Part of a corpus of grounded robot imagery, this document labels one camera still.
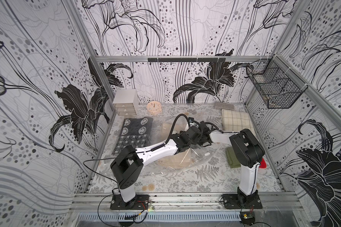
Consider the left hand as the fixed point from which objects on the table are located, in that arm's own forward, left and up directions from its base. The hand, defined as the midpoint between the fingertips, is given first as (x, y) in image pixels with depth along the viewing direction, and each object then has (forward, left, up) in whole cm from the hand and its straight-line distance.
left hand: (191, 135), depth 86 cm
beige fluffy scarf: (-16, +6, 0) cm, 17 cm away
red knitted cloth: (-15, -43, -7) cm, 46 cm away
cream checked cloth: (+17, -33, -6) cm, 37 cm away
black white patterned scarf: (+6, +37, -7) cm, 39 cm away
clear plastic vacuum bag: (-14, -7, +1) cm, 16 cm away
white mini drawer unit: (+30, +49, -3) cm, 57 cm away
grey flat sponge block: (+35, -28, -9) cm, 46 cm away
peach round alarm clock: (+31, +28, -10) cm, 43 cm away
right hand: (-1, +2, -12) cm, 13 cm away
